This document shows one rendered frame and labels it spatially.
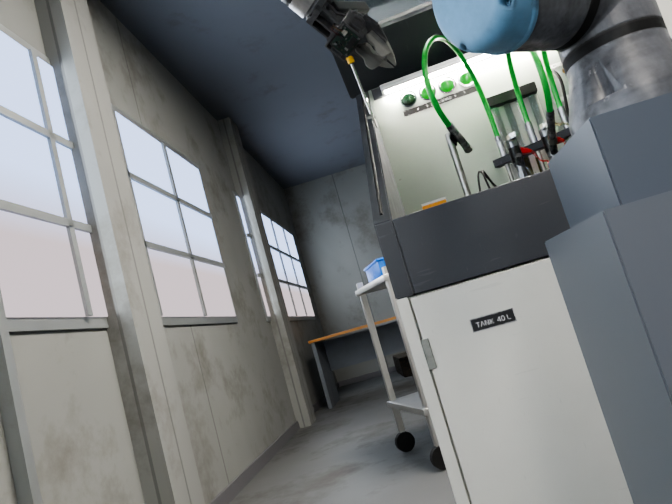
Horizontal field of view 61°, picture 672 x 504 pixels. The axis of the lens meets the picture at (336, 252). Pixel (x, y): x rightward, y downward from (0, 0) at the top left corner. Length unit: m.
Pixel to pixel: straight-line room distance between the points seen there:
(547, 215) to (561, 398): 0.35
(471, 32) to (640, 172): 0.23
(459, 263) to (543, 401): 0.30
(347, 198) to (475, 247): 7.89
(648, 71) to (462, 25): 0.20
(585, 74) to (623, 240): 0.22
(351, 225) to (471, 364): 7.83
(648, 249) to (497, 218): 0.57
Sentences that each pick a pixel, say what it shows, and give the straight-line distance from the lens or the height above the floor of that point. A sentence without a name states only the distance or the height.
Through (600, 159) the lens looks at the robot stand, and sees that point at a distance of 0.66.
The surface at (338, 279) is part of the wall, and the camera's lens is 8.84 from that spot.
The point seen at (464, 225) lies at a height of 0.89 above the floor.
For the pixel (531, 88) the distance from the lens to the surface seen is 1.76.
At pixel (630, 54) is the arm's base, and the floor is 0.96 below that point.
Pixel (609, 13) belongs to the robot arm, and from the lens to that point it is 0.76.
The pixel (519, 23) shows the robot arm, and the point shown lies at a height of 1.01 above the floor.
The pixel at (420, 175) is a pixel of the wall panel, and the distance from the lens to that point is 1.73.
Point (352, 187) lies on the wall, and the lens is 9.03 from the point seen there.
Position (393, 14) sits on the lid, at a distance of 1.74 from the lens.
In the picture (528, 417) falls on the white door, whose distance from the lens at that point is 1.17.
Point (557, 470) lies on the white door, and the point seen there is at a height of 0.40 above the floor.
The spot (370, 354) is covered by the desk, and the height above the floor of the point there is 0.42.
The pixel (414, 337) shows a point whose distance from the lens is 1.15.
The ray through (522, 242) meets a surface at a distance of 1.16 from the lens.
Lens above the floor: 0.75
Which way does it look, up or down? 8 degrees up
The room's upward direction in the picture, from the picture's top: 16 degrees counter-clockwise
